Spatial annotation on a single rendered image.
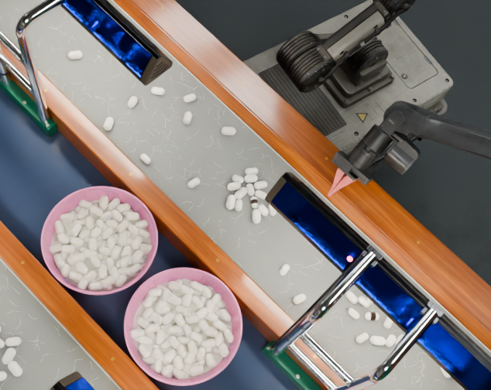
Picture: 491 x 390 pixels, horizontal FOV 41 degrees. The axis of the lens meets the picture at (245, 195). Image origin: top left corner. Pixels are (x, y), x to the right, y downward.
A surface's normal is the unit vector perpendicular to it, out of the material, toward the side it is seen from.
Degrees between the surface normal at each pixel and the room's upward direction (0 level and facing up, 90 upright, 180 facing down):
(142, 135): 0
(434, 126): 45
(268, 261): 0
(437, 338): 58
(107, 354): 0
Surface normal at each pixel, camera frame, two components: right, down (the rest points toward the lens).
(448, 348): -0.51, 0.33
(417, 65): 0.14, -0.39
